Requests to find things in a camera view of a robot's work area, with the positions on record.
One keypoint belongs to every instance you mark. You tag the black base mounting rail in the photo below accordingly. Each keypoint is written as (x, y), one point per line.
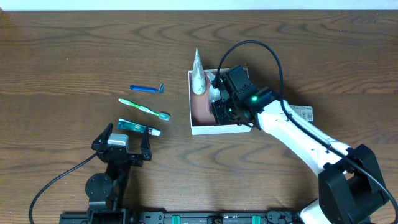
(158, 217)

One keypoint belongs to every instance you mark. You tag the green toothpaste tube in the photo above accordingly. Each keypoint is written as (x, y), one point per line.
(130, 126)

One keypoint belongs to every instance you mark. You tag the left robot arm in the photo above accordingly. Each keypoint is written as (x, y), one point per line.
(106, 190)

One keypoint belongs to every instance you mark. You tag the white hair product tube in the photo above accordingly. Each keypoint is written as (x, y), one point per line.
(198, 80)

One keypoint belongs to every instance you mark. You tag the blue disposable razor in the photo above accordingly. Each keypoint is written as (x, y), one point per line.
(160, 89)

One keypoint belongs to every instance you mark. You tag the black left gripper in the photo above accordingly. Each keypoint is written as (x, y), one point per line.
(125, 156)

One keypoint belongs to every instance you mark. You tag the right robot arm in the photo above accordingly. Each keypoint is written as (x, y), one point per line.
(350, 184)

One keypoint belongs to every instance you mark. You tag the white cardboard box pink inside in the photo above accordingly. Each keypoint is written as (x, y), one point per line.
(202, 120)

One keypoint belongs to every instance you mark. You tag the green white soap box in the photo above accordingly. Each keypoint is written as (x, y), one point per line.
(306, 112)

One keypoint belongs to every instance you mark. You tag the green white toothbrush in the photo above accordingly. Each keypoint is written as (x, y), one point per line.
(160, 115)

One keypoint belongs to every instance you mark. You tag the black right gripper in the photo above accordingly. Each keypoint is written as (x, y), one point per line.
(219, 109)

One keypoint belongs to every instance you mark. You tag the clear pump bottle blue liquid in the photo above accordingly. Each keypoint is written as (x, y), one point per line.
(214, 93)

